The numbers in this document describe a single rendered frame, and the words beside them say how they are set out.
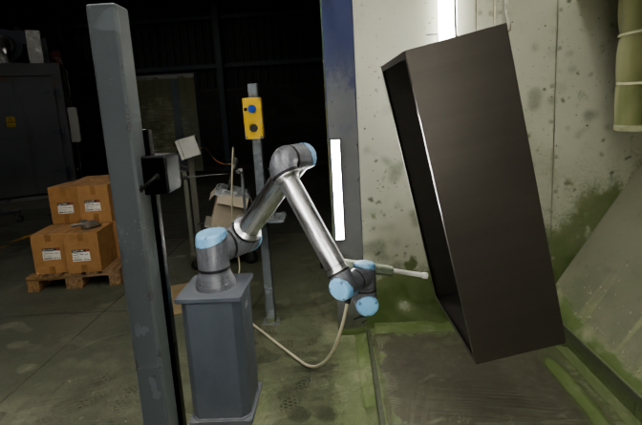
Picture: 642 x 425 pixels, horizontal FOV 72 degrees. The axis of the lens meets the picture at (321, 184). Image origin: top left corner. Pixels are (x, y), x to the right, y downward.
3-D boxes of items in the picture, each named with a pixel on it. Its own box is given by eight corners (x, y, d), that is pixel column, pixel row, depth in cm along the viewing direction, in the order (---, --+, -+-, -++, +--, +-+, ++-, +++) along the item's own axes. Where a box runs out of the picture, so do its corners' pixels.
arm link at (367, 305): (379, 294, 177) (380, 317, 179) (373, 283, 190) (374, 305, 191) (356, 296, 177) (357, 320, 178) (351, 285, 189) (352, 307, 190)
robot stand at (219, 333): (188, 426, 211) (173, 300, 200) (206, 386, 241) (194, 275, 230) (252, 424, 210) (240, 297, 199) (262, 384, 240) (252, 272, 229)
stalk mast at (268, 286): (276, 319, 315) (258, 83, 288) (275, 323, 309) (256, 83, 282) (267, 319, 315) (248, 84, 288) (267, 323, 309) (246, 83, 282)
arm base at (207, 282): (190, 294, 206) (187, 273, 204) (202, 279, 225) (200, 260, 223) (230, 292, 205) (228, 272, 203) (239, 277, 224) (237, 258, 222)
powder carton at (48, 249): (55, 261, 432) (50, 224, 426) (87, 258, 435) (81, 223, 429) (35, 274, 394) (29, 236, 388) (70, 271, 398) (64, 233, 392)
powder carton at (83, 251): (86, 260, 430) (80, 223, 424) (117, 257, 432) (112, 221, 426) (68, 273, 392) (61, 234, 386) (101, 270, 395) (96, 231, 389)
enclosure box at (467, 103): (502, 282, 227) (453, 47, 207) (567, 343, 168) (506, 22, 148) (436, 298, 228) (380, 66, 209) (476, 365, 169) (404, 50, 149)
